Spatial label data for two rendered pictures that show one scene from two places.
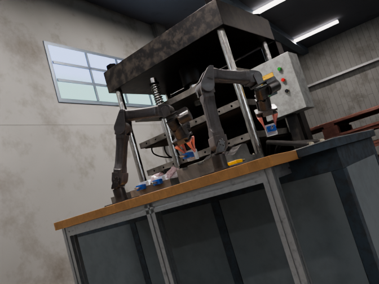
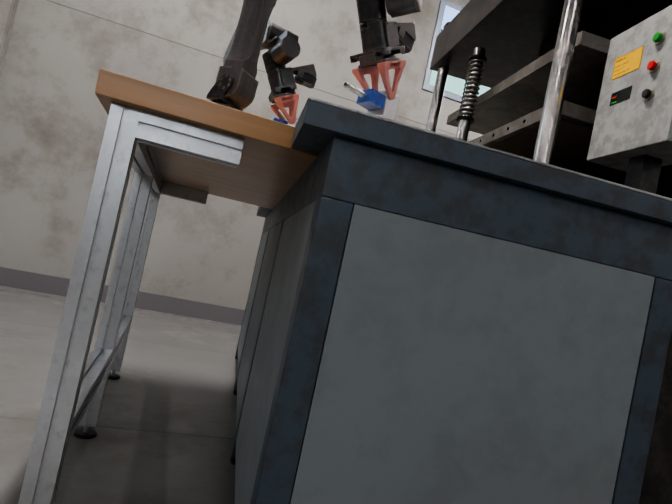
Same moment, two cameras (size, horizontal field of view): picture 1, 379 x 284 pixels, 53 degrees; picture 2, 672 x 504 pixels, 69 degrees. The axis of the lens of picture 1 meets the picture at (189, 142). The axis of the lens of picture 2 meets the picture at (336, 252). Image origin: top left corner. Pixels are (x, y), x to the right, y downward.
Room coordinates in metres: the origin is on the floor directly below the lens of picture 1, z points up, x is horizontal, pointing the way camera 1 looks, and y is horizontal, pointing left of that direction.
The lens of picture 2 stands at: (1.05, -1.06, 0.57)
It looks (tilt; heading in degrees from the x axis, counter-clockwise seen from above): 2 degrees up; 42
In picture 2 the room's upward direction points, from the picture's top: 12 degrees clockwise
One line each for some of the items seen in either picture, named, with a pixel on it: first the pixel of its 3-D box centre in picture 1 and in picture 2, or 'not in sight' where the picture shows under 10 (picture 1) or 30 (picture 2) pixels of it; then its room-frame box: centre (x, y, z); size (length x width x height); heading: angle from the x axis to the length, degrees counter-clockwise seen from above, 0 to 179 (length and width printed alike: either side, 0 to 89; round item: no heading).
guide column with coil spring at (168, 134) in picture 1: (173, 152); (452, 180); (3.10, 0.15, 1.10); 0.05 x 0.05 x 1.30
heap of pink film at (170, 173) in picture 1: (166, 174); not in sight; (2.35, 0.19, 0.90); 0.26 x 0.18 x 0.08; 160
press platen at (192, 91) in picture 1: (203, 98); (565, 109); (3.32, -0.23, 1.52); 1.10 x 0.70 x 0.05; 53
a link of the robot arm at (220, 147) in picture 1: (217, 148); (230, 95); (1.66, -0.11, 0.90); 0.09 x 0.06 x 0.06; 19
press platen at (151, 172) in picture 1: (219, 151); not in sight; (3.31, -0.23, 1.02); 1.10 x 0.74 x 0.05; 53
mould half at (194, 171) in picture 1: (220, 162); not in sight; (2.21, -0.14, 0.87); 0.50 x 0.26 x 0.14; 143
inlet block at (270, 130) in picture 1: (271, 128); (367, 97); (1.80, -0.39, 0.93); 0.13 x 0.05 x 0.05; 174
